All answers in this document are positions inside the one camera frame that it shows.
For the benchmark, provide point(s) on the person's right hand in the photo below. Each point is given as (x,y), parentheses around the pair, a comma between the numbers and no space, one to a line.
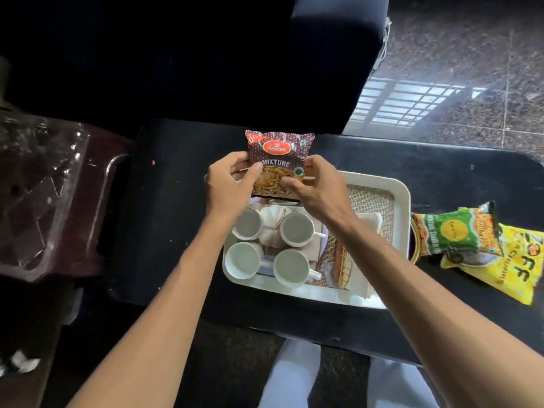
(325,193)

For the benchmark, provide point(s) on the person's left hand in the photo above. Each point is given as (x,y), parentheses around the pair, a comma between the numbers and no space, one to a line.
(225,186)

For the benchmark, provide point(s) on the person's left thumb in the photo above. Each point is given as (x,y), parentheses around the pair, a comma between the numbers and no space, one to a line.
(252,176)

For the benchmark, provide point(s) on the person's right thumb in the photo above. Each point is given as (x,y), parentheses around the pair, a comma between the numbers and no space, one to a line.
(293,183)

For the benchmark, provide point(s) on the maroon snack mix packet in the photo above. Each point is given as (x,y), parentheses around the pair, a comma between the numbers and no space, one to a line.
(278,155)

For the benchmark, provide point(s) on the person's left forearm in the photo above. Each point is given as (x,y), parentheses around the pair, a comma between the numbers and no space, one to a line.
(170,305)

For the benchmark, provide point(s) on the person's right forearm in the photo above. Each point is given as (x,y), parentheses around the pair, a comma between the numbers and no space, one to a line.
(425,314)

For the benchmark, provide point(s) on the white ceramic teapot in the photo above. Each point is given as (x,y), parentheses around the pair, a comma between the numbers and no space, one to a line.
(272,220)

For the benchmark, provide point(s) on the white ceramic cup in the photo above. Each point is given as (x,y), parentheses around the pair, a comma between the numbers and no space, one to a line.
(291,267)
(297,230)
(248,223)
(242,260)

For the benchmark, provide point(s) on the beige burlap tray mat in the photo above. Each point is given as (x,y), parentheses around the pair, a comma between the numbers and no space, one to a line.
(374,201)

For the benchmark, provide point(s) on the white box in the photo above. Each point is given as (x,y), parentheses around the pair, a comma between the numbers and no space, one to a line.
(373,220)

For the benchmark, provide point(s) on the white rectangular serving tray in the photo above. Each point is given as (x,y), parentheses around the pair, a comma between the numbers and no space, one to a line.
(399,195)

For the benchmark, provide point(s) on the dark blue sofa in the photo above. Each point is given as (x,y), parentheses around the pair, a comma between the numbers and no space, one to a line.
(212,59)

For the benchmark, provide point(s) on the gold rimmed plate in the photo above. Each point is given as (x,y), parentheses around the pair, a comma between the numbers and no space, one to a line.
(413,240)

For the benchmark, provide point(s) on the maroon plastic chair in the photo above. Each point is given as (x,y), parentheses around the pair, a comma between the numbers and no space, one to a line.
(100,199)

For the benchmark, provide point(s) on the green snack packet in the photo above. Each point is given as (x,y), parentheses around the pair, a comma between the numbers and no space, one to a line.
(452,231)

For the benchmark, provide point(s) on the person's white trousers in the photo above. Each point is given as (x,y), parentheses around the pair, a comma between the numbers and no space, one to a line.
(293,378)

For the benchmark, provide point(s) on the clear plastic wrap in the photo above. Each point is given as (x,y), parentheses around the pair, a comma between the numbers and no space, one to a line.
(36,186)

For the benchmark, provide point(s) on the yellow snack packet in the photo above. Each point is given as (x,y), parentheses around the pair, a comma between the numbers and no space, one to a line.
(516,263)

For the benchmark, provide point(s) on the white crumpled paper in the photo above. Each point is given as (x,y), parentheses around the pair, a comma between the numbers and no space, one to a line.
(23,363)

